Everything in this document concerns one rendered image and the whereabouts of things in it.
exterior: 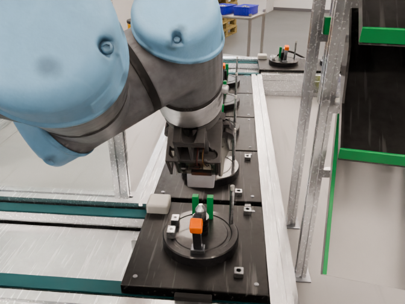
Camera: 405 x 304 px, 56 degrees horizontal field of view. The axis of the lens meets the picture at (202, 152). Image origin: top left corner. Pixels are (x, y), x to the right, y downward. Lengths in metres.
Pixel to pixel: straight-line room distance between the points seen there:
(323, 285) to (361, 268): 0.18
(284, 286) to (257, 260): 0.06
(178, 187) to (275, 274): 0.32
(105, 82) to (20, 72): 0.03
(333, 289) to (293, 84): 1.16
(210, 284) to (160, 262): 0.10
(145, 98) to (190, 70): 0.04
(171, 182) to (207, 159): 0.42
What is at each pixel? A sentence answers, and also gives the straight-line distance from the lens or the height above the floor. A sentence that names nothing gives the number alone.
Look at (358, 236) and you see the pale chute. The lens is 0.69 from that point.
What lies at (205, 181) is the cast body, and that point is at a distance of 0.62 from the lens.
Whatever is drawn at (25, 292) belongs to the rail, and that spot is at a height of 0.96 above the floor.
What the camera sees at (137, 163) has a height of 0.86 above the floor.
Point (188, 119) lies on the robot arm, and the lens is 0.41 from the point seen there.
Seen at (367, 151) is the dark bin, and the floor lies 1.21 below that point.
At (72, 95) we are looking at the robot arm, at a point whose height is 1.39.
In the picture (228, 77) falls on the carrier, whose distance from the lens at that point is 1.63.
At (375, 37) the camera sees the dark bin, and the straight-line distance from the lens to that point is 0.52.
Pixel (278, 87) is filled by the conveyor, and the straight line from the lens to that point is 1.83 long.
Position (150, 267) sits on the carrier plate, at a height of 0.97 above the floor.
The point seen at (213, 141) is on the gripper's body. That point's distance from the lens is 0.49.
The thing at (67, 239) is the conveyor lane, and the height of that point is 0.92.
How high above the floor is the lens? 1.45
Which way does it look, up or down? 27 degrees down
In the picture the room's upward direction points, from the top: straight up
